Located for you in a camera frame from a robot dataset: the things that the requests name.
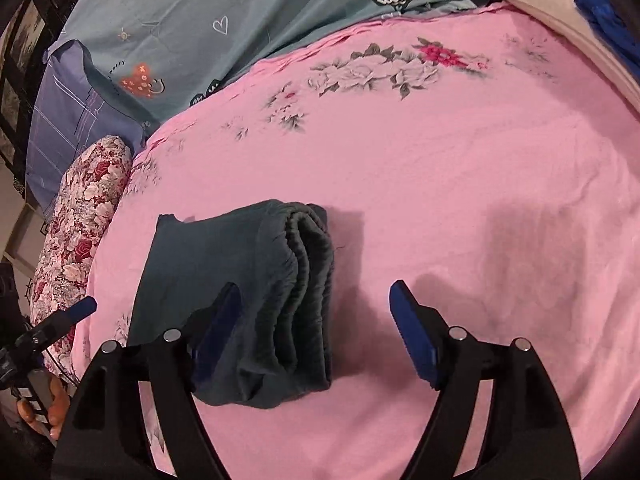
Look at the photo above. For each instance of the black framed wall pictures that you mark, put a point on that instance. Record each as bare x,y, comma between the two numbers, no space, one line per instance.
28,28

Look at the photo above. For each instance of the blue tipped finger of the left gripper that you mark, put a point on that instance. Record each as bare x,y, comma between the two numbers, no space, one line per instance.
82,309

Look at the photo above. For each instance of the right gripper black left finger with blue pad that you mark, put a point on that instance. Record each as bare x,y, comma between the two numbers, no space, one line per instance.
104,434

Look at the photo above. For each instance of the pink floral bed sheet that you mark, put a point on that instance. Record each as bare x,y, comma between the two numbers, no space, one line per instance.
477,157

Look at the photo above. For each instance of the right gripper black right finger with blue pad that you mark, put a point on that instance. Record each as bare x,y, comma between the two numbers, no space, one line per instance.
497,414

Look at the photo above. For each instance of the cream textured cloth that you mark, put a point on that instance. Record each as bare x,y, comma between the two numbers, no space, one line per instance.
563,17

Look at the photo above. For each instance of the person's left hand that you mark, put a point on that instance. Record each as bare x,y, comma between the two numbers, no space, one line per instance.
56,413

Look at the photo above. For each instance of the dark teal pants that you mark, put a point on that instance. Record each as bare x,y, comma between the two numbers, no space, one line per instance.
251,291

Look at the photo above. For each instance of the teal heart print blanket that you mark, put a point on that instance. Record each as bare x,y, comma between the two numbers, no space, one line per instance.
151,59

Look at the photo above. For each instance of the purple plaid pillow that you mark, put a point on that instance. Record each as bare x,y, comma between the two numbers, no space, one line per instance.
75,107

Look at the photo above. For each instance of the blue cloth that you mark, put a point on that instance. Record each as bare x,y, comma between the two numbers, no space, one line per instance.
609,26

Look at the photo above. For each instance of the red floral bolster pillow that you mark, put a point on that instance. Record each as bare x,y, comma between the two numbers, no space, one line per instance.
88,196

